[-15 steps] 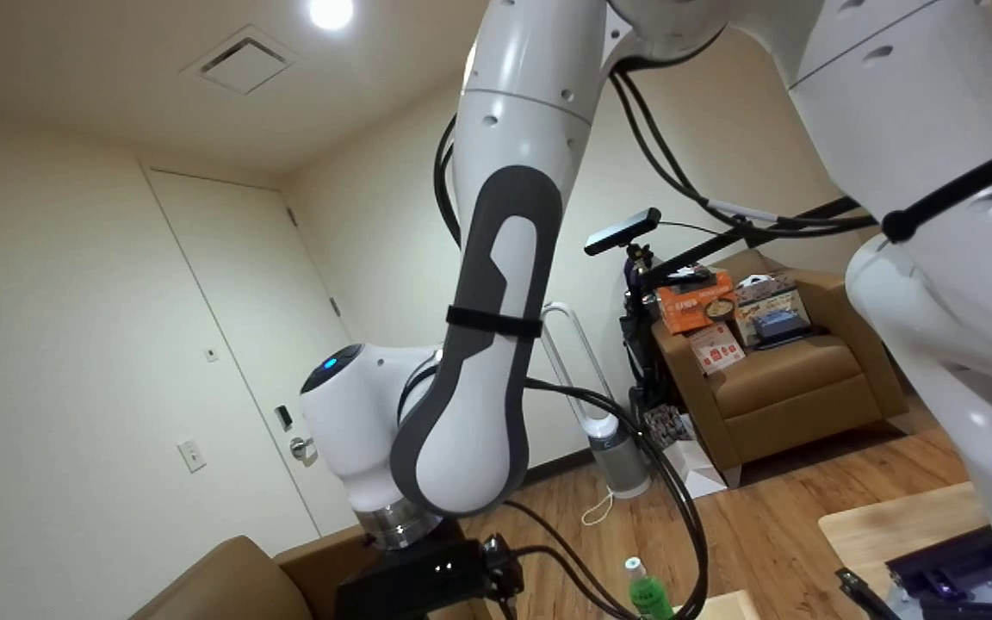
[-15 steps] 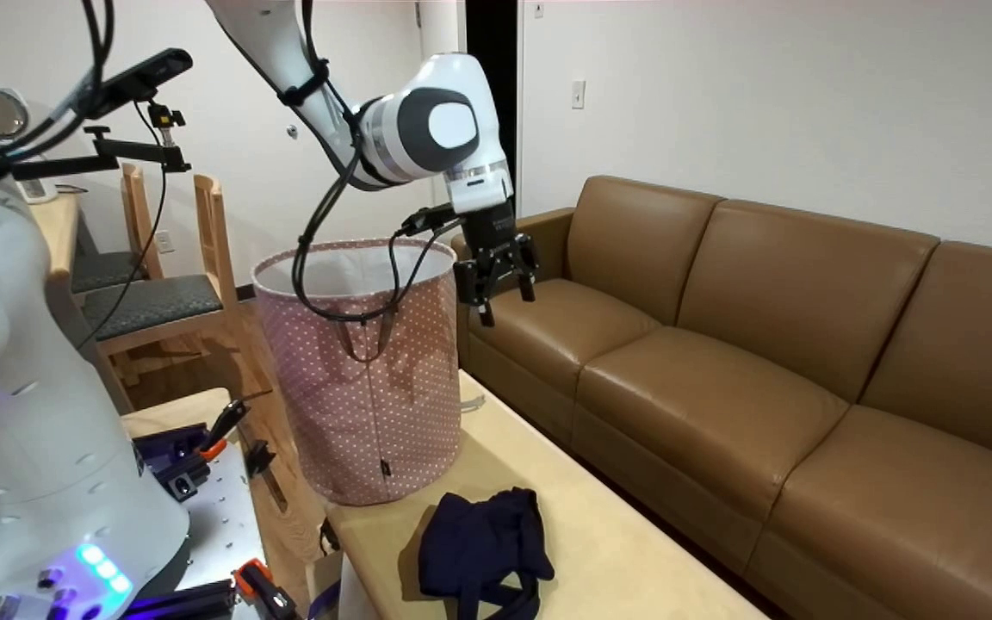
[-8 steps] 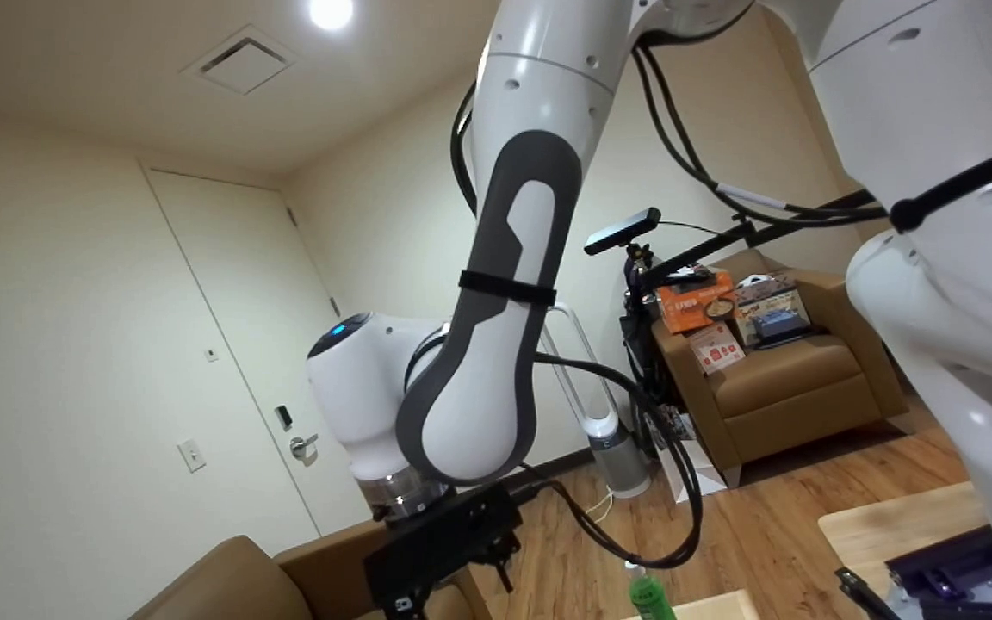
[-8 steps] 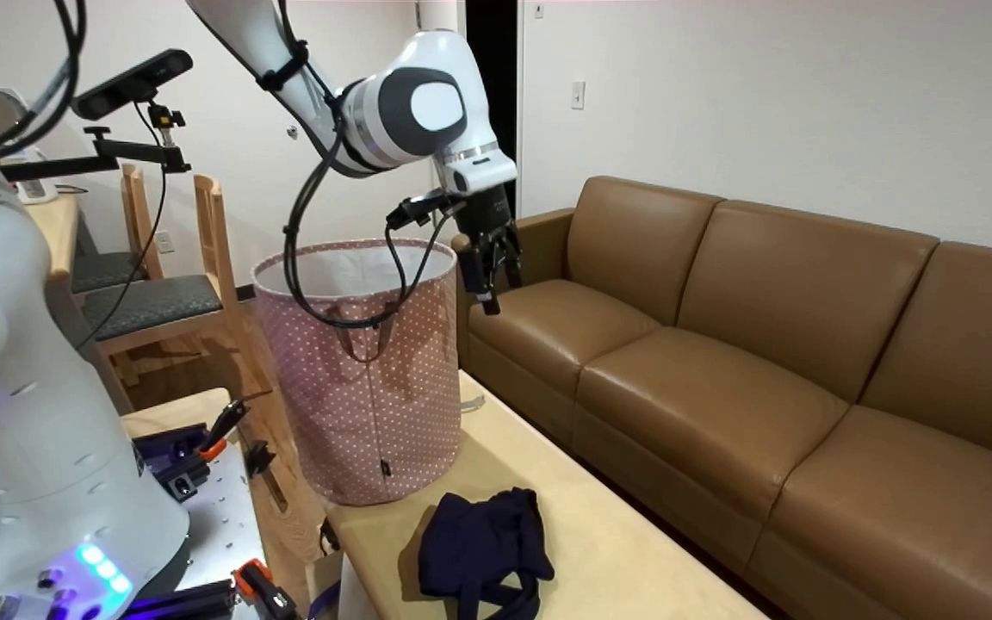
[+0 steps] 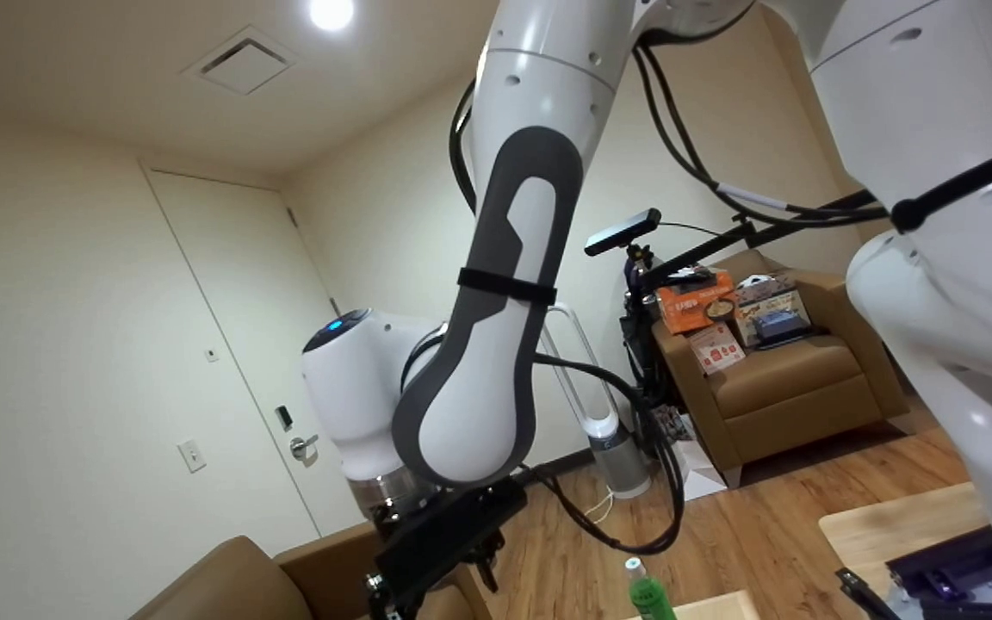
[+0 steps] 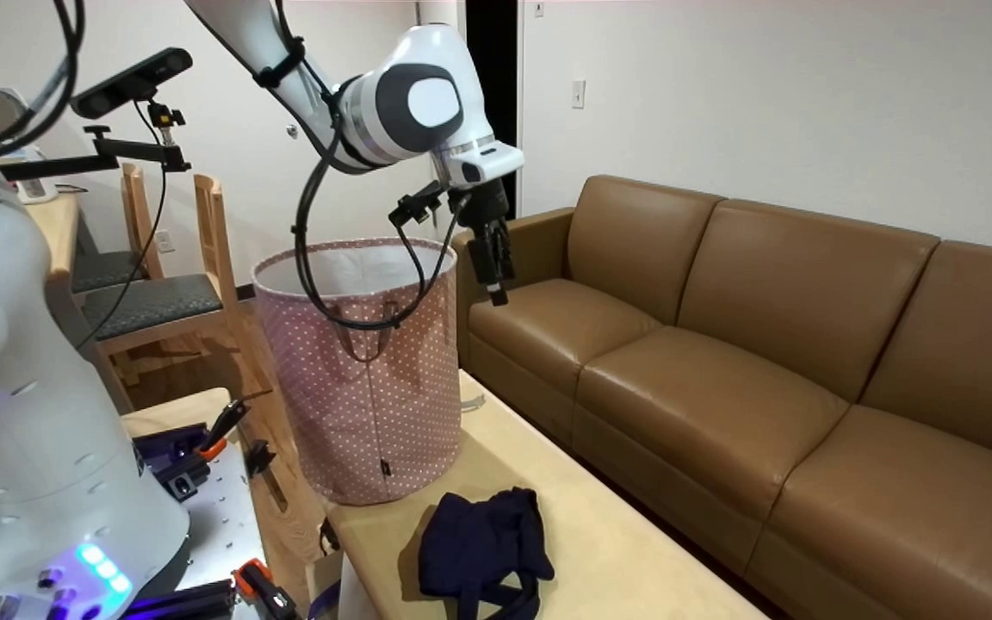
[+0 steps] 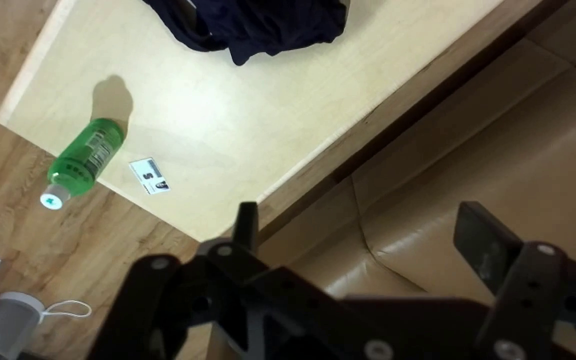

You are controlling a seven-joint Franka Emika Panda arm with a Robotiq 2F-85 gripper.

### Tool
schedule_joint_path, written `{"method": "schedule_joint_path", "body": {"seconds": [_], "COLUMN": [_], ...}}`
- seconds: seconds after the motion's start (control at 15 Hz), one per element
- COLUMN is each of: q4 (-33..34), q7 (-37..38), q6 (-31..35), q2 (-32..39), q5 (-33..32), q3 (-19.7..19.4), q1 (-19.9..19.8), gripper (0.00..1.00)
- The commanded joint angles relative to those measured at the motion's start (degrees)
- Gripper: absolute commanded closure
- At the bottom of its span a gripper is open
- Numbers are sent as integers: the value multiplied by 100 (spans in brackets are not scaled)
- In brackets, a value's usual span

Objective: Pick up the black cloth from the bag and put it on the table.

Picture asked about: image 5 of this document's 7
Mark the white wall light switch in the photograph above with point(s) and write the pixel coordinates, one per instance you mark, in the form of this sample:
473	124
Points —
192	454

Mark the light wooden robot stand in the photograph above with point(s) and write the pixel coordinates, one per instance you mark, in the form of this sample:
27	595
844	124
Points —
896	522

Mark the bladeless tower fan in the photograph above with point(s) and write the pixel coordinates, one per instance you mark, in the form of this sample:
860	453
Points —
618	459

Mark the brown armchair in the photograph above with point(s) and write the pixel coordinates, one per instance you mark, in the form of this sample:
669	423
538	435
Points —
794	390

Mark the black camera on tripod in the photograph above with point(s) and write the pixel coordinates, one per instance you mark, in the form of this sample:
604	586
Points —
623	230

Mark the metal robot mounting plate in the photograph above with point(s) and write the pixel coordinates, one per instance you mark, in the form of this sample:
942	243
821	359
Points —
946	571

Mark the brown leather sofa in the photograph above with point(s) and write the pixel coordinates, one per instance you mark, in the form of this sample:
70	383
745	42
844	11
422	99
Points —
233	586

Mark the black door lock plate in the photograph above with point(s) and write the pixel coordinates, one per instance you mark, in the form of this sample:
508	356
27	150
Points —
283	418

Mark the black tripod stand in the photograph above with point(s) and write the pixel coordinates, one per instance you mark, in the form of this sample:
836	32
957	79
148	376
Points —
639	333

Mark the white paper bag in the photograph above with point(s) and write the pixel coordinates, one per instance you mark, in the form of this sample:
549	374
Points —
702	473

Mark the square ceiling vent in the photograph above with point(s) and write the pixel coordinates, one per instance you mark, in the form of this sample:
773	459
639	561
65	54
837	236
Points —
244	64

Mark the black bar clamp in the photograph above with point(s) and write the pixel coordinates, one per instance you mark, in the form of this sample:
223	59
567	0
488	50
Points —
861	594

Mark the round ceiling light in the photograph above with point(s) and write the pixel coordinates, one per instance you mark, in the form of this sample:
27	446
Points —
332	11

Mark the orange box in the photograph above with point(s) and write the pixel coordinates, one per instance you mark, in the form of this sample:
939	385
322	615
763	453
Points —
691	307

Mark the green plastic bottle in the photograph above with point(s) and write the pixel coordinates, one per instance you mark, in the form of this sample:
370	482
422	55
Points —
648	599

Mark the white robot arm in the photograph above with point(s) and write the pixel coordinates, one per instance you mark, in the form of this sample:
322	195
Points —
519	113

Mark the white door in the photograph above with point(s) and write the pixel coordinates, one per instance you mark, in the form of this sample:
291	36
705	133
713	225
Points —
233	344

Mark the printed picture box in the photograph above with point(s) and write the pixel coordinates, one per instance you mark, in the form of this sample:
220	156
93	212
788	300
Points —
773	314

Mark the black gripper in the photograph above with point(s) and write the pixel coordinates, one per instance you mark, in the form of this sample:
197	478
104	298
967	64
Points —
448	533

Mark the red and white box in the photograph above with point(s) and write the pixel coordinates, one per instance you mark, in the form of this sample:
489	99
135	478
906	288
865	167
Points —
717	350

